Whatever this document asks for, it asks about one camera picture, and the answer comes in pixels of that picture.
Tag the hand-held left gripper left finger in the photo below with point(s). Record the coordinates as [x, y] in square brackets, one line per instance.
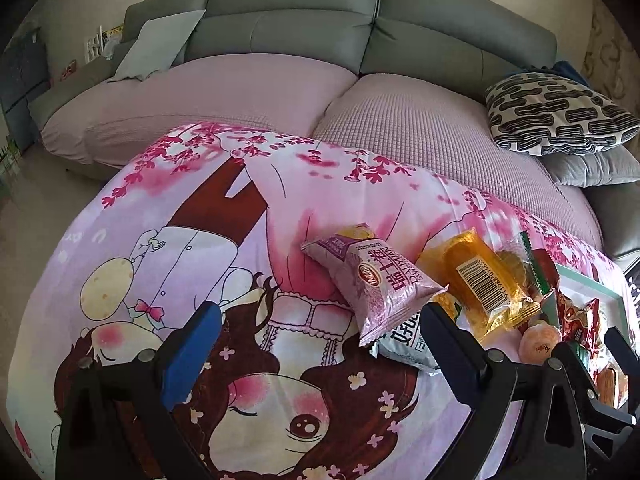
[187, 360]

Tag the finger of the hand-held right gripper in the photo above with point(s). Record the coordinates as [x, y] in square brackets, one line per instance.
[582, 370]
[621, 349]

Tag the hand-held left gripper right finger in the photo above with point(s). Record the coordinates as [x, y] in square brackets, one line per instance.
[452, 360]

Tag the white green snack packet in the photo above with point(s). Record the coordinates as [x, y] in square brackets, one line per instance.
[405, 347]

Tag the red biscuit packet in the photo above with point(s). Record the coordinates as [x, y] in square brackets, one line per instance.
[580, 320]

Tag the round orange pastry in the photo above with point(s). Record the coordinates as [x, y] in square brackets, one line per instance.
[537, 342]

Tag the teal box tray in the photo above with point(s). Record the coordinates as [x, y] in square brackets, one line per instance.
[600, 287]

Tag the yellow cake packet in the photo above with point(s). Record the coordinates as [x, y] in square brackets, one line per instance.
[480, 280]

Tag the pink purple snack packet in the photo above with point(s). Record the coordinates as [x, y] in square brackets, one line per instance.
[385, 285]

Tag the printed cartoon blanket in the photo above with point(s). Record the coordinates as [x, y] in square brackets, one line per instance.
[200, 210]

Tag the pink sofa cover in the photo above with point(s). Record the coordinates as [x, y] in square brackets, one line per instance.
[400, 125]

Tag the black white patterned pillow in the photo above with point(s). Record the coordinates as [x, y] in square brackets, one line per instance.
[555, 110]

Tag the blue cloth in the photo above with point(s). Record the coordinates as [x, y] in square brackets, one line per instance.
[570, 71]

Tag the patterned beige curtain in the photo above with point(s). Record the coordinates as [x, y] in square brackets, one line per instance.
[610, 50]

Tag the light grey pillow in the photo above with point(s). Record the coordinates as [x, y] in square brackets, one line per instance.
[155, 42]

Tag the small white rack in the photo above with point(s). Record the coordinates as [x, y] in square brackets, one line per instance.
[102, 44]

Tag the blue grey cabinet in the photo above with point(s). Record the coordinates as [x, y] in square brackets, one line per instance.
[22, 75]

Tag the grey sofa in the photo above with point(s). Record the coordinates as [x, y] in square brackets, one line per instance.
[300, 30]

